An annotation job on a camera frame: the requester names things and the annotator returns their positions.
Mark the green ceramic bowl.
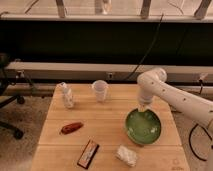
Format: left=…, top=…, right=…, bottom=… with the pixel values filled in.
left=125, top=109, right=161, bottom=145

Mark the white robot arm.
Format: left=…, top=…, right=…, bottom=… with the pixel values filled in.
left=137, top=68, right=213, bottom=133

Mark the clear plastic cup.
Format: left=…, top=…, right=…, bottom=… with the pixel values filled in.
left=92, top=80, right=108, bottom=102

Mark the white crumpled sponge block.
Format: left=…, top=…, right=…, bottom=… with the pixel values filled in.
left=116, top=145, right=138, bottom=167

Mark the dark rectangular box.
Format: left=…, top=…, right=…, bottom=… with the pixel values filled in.
left=77, top=140, right=99, bottom=169

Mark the brown red oblong object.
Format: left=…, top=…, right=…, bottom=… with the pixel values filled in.
left=60, top=122, right=84, bottom=135

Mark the black office chair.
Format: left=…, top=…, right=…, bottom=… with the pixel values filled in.
left=0, top=53, right=25, bottom=140

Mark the grey metal rail beam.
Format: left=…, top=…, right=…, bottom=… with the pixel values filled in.
left=6, top=62, right=213, bottom=83

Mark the black floor cable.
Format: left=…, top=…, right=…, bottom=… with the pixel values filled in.
left=169, top=79, right=213, bottom=162

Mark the black hanging cable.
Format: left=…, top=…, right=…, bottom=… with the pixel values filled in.
left=121, top=13, right=166, bottom=82

